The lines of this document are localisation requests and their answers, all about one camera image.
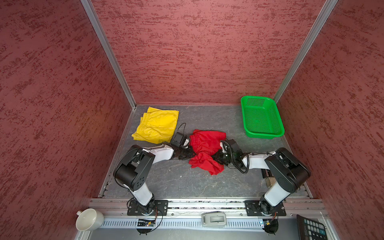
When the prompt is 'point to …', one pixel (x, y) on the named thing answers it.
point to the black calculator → (309, 229)
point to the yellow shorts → (157, 126)
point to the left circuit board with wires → (145, 222)
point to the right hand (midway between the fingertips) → (209, 160)
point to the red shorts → (205, 144)
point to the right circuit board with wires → (271, 226)
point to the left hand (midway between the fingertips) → (195, 157)
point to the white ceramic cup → (89, 219)
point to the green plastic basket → (261, 118)
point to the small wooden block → (270, 181)
